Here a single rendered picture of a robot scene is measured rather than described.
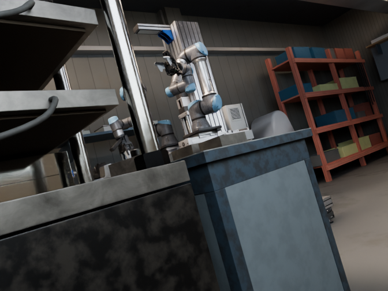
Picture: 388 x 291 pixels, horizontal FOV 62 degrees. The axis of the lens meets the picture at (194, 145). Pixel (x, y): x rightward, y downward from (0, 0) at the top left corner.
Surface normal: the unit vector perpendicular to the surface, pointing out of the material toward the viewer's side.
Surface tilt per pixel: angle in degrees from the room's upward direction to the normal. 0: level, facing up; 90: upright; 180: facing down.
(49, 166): 90
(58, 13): 90
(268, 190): 90
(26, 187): 90
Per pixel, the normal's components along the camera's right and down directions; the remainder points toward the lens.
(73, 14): 0.65, -0.24
